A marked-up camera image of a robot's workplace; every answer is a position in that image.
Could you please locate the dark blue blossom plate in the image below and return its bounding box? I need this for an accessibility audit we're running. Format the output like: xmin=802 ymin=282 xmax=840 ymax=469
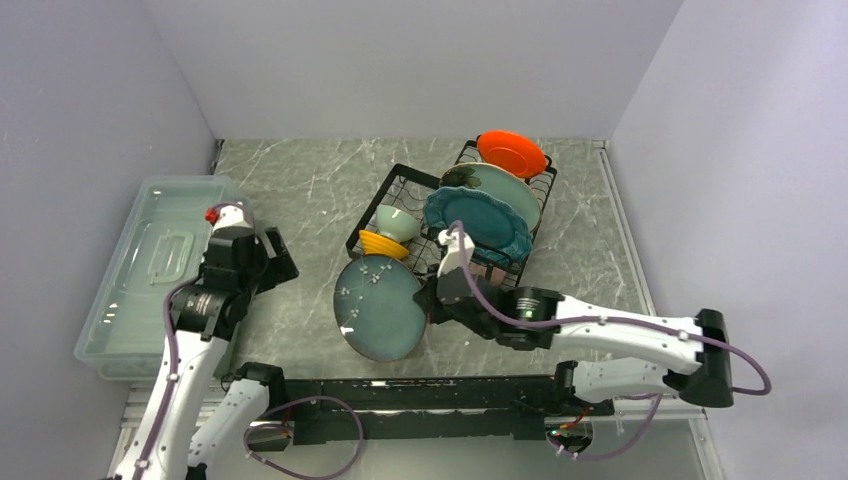
xmin=333 ymin=254 xmax=428 ymax=362

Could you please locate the teal scalloped plate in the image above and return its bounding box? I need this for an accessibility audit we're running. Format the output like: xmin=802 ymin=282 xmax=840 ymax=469
xmin=423 ymin=186 xmax=532 ymax=265

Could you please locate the yellow ribbed bowl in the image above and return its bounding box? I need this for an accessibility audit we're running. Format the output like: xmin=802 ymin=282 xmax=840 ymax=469
xmin=358 ymin=229 xmax=409 ymax=260

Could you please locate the light green ceramic bowl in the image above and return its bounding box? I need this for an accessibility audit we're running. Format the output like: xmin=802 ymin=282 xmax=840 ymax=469
xmin=376 ymin=204 xmax=420 ymax=244

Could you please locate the black wire dish rack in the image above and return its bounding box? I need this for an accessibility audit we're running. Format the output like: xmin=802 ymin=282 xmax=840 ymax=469
xmin=345 ymin=131 xmax=557 ymax=287

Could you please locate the light green flower plate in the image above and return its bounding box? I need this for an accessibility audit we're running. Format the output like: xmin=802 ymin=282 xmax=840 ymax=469
xmin=440 ymin=162 xmax=542 ymax=233

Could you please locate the orange plate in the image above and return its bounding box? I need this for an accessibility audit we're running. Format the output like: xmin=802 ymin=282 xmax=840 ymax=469
xmin=476 ymin=130 xmax=548 ymax=179

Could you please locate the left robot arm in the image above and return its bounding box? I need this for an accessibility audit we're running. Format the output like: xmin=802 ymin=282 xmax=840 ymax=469
xmin=112 ymin=221 xmax=299 ymax=479

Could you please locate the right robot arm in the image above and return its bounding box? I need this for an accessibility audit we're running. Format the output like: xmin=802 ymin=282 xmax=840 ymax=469
xmin=412 ymin=270 xmax=734 ymax=415

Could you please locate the clear plastic storage box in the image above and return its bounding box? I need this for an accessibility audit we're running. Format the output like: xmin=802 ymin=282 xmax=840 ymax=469
xmin=74 ymin=175 xmax=249 ymax=382

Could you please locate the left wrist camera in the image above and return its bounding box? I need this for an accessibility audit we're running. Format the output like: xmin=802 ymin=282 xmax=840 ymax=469
xmin=204 ymin=203 xmax=255 ymax=238

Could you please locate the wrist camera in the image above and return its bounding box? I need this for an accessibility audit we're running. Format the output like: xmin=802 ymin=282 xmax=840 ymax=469
xmin=437 ymin=226 xmax=475 ymax=278
xmin=204 ymin=203 xmax=255 ymax=238

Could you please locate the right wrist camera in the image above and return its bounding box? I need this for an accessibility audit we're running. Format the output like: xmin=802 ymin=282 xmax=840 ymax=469
xmin=437 ymin=226 xmax=475 ymax=278

